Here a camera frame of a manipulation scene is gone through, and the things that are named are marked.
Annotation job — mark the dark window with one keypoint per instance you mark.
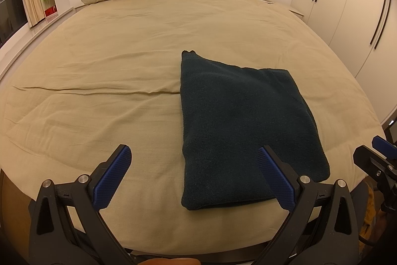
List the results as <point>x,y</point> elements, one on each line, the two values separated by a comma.
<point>9,10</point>

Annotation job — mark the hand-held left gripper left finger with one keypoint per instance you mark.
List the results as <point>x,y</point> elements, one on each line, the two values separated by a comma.
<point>114,175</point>

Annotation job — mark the red box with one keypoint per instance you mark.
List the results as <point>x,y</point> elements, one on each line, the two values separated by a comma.
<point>50,11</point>

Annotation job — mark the white wardrobe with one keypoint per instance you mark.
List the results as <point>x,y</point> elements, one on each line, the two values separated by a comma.
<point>347,4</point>

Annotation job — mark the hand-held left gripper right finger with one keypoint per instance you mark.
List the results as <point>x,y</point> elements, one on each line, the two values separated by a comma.
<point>276,178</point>

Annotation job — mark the dark green sweater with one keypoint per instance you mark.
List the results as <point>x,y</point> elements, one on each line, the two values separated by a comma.
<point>242,116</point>

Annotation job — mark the white nightstand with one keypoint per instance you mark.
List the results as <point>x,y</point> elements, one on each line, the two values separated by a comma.
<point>296,13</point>

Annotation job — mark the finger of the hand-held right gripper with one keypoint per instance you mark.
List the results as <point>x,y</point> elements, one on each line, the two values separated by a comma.
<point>384,145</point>
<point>366,156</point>

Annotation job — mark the white window ledge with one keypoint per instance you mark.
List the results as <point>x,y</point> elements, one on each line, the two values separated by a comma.
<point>34,32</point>

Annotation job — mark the beige bed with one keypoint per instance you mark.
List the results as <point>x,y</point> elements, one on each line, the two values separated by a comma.
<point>108,50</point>

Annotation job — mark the yellow cloth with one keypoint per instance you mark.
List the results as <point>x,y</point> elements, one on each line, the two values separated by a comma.
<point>369,212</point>

